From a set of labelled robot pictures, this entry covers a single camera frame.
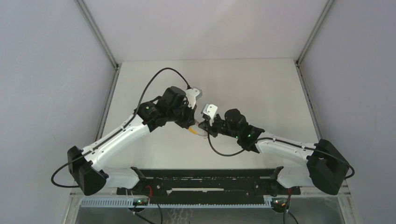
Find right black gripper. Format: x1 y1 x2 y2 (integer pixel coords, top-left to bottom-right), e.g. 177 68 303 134
200 114 240 139

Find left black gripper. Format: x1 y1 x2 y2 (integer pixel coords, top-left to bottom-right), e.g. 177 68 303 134
168 100 197 130

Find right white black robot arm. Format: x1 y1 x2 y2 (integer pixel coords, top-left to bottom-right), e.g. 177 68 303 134
198 104 354 195

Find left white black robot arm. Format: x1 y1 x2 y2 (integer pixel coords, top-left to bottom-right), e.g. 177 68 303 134
67 86 202 196

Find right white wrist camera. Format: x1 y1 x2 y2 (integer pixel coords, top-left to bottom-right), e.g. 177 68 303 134
201 104 218 120

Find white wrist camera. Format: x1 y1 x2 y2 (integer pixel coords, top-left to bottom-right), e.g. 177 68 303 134
185 88 202 109
201 104 218 120

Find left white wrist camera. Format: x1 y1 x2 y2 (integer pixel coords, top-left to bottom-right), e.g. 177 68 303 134
185 88 202 109

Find left black camera cable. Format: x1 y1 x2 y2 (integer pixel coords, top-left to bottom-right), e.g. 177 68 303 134
50 67 191 189

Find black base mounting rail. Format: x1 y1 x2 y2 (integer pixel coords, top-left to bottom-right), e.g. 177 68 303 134
116 168 301 203

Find left aluminium frame post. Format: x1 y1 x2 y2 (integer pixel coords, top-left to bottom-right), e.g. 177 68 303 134
74 0 119 140

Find aluminium frame post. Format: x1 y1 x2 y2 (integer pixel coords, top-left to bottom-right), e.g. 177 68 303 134
74 0 119 140
294 0 337 139

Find white slotted cable duct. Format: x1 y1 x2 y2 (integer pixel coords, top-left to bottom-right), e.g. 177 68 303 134
80 197 272 209

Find right aluminium frame post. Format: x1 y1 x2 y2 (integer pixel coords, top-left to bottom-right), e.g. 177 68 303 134
294 0 337 139

